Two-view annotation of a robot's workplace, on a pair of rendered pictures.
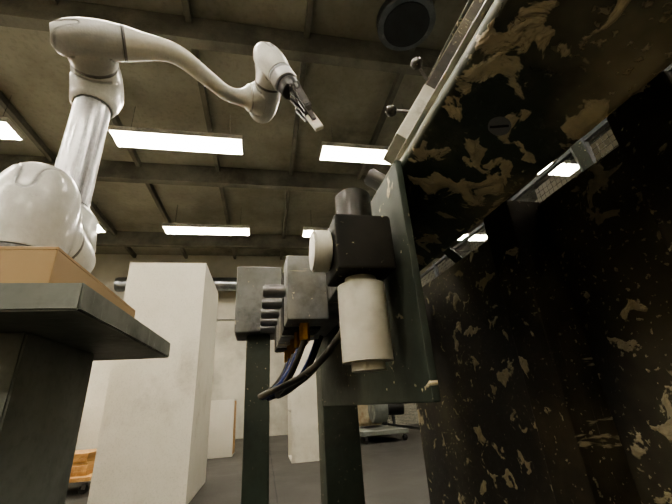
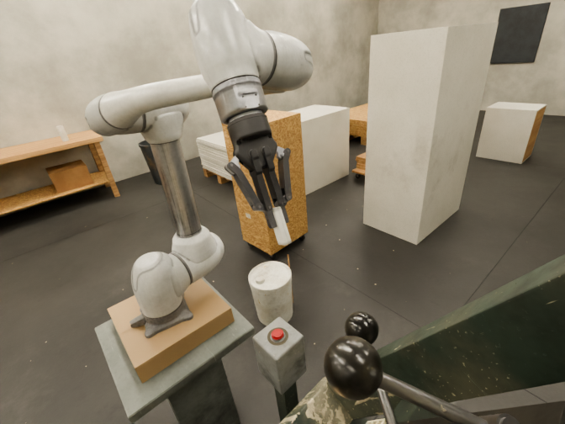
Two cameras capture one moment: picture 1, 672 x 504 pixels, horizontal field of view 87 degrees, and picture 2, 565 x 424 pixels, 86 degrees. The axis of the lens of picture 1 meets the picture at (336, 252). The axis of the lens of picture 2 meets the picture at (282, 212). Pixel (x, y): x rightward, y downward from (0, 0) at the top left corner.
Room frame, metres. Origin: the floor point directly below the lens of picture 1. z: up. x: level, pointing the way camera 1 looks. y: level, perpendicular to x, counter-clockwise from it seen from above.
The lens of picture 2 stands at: (0.72, -0.39, 1.73)
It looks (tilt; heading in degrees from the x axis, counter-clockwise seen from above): 29 degrees down; 64
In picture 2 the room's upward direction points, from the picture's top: 6 degrees counter-clockwise
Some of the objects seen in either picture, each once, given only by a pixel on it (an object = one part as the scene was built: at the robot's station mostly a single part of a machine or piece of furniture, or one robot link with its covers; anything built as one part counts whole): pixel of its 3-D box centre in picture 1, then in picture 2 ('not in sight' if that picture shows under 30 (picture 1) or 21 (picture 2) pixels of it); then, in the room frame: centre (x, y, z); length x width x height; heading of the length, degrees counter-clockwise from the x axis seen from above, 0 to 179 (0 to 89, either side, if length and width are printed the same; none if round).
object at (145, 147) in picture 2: not in sight; (161, 161); (1.11, 4.64, 0.33); 0.52 x 0.52 x 0.65
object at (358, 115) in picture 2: not in sight; (380, 117); (5.64, 4.50, 0.22); 2.46 x 1.04 x 0.44; 12
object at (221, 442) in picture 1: (213, 427); (509, 131); (5.59, 1.93, 0.36); 0.58 x 0.45 x 0.72; 102
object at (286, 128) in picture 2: not in sight; (269, 187); (1.73, 1.93, 0.63); 0.50 x 0.42 x 1.25; 16
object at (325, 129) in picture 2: not in sight; (308, 148); (2.88, 3.08, 0.48); 1.00 x 0.64 x 0.95; 12
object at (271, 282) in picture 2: not in sight; (272, 288); (1.31, 1.13, 0.24); 0.32 x 0.30 x 0.47; 12
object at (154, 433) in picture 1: (169, 376); (421, 135); (3.17, 1.51, 0.88); 0.90 x 0.60 x 1.75; 12
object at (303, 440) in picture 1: (311, 366); not in sight; (4.78, 0.42, 1.03); 0.60 x 0.58 x 2.05; 12
